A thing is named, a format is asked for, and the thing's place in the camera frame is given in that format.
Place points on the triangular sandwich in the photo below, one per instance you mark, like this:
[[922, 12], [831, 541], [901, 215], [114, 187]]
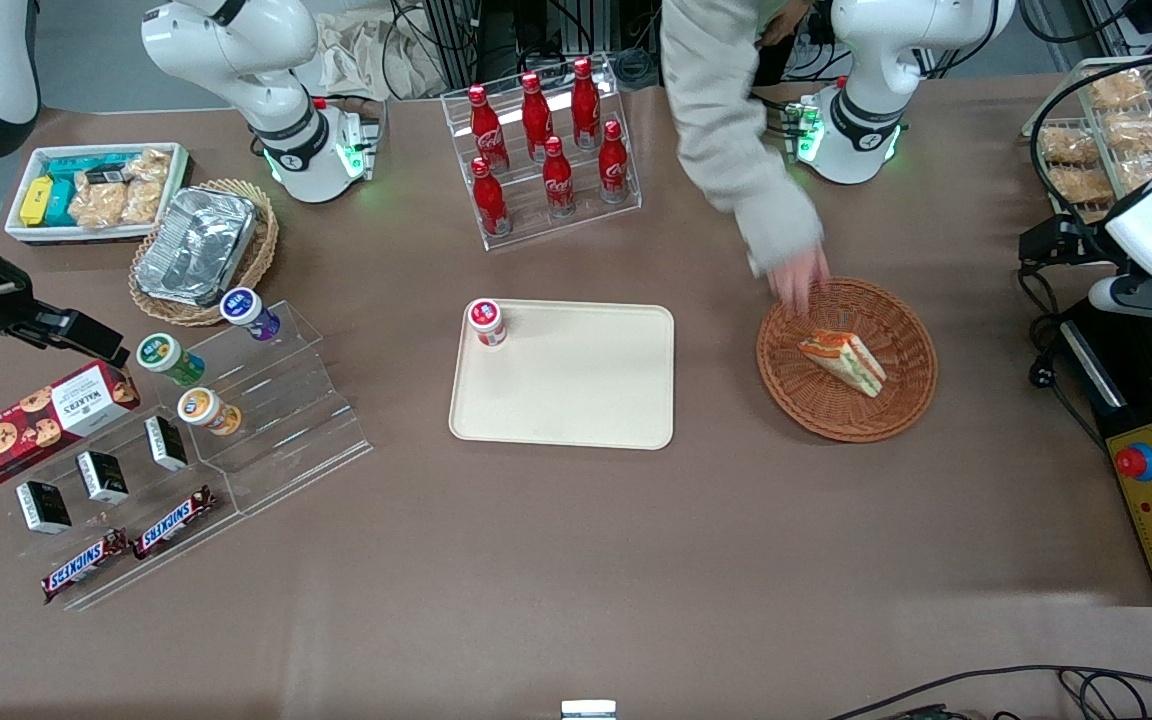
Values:
[[843, 362]]

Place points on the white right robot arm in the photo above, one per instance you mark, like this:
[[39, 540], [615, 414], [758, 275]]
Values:
[[236, 50]]

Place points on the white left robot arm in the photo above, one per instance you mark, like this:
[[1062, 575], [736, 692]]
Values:
[[876, 60]]

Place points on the forearm in grey sleeve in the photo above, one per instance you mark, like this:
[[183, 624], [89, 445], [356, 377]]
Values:
[[726, 120]]

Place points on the aluminium foil tray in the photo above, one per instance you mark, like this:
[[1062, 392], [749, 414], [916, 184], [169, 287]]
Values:
[[196, 245]]

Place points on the oval light wicker basket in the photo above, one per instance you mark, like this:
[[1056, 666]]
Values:
[[261, 250]]

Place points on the round brown wicker basket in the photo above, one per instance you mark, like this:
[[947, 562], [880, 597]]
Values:
[[896, 400]]

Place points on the cream plastic tray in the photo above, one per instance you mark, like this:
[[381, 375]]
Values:
[[576, 385]]

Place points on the person's bare hand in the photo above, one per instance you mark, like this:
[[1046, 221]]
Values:
[[801, 280]]

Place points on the wrapped bread packet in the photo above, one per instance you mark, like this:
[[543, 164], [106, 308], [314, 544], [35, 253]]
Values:
[[1081, 185], [1066, 145], [1141, 130], [1116, 88], [1146, 168]]

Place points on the white plastic bin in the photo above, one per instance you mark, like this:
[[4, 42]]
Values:
[[16, 225]]

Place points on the green lid yogurt cup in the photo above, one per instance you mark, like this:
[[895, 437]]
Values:
[[169, 358]]

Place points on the black machine housing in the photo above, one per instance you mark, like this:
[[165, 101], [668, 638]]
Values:
[[1136, 390]]

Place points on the red cookie box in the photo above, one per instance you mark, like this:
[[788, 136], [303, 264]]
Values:
[[36, 425]]

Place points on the yellow small box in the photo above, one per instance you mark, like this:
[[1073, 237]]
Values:
[[36, 200]]

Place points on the teal small box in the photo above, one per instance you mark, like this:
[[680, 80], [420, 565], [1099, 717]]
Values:
[[61, 205]]

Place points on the clear bag of snacks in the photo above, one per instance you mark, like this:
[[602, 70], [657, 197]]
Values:
[[96, 205], [149, 165], [142, 200]]

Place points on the small black box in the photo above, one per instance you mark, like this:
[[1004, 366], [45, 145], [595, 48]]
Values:
[[102, 476], [166, 443], [43, 506]]

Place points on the orange lid yogurt cup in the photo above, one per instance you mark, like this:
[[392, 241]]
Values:
[[208, 410]]

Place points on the teal long box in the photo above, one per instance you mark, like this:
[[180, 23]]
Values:
[[81, 165]]

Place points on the purple lid yogurt cup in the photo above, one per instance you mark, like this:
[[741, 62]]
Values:
[[249, 312]]

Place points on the snickers chocolate bar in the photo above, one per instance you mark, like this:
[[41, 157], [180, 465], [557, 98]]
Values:
[[84, 565], [174, 522]]

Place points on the clear acrylic cup steps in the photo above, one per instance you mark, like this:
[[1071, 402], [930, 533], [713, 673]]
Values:
[[286, 430]]

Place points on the clear acrylic snack steps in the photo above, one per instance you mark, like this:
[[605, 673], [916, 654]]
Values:
[[186, 560]]

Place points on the beige cloth bag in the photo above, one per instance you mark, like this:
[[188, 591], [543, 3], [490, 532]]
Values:
[[366, 55]]

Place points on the red lid yogurt cup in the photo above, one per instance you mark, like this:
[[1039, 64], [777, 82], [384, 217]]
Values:
[[486, 320]]

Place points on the red cola bottle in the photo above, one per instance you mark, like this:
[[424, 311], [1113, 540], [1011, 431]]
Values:
[[484, 128], [613, 162], [536, 115], [557, 178], [489, 198], [584, 100]]

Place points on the clear acrylic bottle rack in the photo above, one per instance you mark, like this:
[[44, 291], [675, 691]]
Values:
[[626, 215]]

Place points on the small white device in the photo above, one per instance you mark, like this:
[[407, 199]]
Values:
[[588, 710]]

